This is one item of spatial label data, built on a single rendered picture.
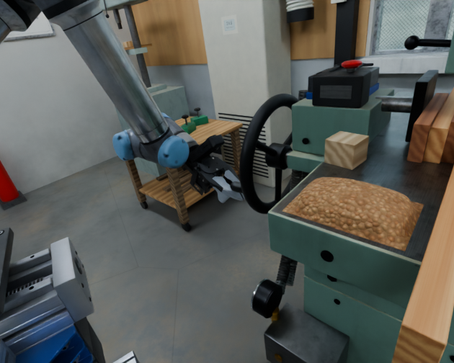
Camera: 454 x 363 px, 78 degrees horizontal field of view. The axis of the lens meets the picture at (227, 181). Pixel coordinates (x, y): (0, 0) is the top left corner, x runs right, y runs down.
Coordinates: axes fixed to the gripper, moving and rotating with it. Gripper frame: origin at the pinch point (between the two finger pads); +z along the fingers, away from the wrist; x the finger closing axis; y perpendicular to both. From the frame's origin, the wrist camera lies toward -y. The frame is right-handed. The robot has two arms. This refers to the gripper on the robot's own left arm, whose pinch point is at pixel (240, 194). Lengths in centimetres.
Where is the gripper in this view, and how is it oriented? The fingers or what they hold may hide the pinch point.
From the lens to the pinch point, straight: 69.6
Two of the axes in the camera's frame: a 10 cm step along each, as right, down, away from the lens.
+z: 6.8, 6.4, -3.6
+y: -2.7, 6.7, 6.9
